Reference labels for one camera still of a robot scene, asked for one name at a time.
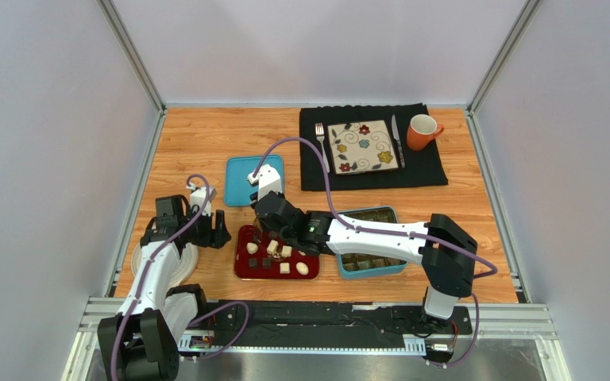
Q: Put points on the orange mug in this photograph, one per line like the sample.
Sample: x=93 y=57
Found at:
x=421 y=131

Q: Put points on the black cloth placemat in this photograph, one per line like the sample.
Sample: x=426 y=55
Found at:
x=423 y=168

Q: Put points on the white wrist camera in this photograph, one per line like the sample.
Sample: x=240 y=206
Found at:
x=201 y=198
x=267 y=179

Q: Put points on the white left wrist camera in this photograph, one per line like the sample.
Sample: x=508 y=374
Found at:
x=201 y=198

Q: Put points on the silver fork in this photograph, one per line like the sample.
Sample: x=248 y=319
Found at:
x=320 y=133

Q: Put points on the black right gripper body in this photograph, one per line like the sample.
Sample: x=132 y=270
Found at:
x=261 y=209

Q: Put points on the blue chocolate tin box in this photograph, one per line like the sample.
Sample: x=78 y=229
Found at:
x=371 y=242

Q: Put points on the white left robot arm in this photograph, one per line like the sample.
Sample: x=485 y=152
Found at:
x=140 y=342

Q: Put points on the silver table knife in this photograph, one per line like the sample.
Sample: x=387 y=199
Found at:
x=396 y=136

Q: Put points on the white round plate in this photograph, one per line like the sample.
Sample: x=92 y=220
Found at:
x=186 y=266

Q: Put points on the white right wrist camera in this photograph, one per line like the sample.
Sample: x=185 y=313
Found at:
x=267 y=179

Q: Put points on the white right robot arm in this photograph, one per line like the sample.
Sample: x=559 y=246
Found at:
x=440 y=246

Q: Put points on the red chocolate tray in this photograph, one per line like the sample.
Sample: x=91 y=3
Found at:
x=264 y=256

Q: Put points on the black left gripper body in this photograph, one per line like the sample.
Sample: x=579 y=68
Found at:
x=202 y=234

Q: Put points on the floral square plate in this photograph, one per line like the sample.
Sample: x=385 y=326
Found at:
x=361 y=147

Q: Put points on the blue tin lid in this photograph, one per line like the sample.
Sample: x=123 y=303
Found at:
x=237 y=190

